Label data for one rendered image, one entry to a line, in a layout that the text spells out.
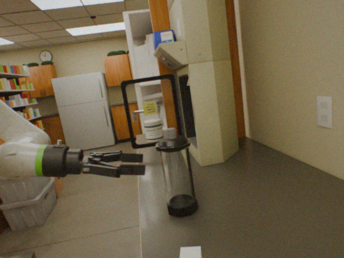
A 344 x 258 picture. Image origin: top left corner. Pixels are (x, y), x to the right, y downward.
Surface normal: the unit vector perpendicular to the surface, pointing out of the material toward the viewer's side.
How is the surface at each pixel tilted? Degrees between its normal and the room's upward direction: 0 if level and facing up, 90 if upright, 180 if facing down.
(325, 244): 0
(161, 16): 90
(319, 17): 90
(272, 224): 0
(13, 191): 95
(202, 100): 90
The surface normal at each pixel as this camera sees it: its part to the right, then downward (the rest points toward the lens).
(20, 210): 0.18, 0.26
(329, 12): -0.98, 0.17
